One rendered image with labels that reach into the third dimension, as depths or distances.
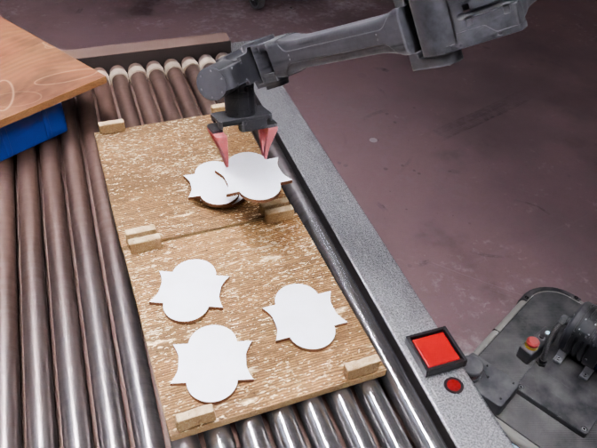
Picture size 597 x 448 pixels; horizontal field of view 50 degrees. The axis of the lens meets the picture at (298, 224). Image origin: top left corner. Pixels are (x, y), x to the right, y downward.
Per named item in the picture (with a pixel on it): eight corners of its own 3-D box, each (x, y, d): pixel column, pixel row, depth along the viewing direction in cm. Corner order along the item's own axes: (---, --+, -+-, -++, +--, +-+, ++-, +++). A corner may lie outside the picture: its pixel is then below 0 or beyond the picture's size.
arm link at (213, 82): (292, 79, 115) (276, 32, 112) (266, 97, 106) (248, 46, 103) (237, 95, 121) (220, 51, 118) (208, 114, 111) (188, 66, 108)
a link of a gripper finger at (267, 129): (281, 163, 124) (277, 116, 119) (245, 170, 121) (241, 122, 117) (268, 152, 129) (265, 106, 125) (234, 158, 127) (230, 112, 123)
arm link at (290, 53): (473, 52, 84) (453, -32, 80) (446, 68, 81) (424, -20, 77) (284, 84, 118) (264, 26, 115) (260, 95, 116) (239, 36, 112)
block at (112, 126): (124, 127, 153) (123, 117, 151) (126, 132, 151) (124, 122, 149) (99, 132, 151) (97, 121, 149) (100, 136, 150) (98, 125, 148)
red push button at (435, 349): (441, 336, 111) (442, 331, 110) (458, 364, 107) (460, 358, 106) (410, 344, 110) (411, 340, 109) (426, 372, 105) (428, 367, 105)
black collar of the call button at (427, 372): (443, 332, 112) (445, 325, 111) (465, 366, 107) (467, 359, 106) (404, 342, 110) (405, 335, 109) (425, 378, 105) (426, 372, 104)
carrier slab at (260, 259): (296, 218, 133) (296, 212, 132) (386, 375, 104) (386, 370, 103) (123, 256, 123) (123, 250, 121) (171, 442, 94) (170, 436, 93)
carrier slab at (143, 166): (238, 115, 161) (238, 109, 160) (294, 216, 133) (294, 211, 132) (95, 138, 152) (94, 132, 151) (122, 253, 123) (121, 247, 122)
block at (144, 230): (156, 233, 125) (155, 222, 124) (158, 239, 124) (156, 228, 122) (124, 239, 124) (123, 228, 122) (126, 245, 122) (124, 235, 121)
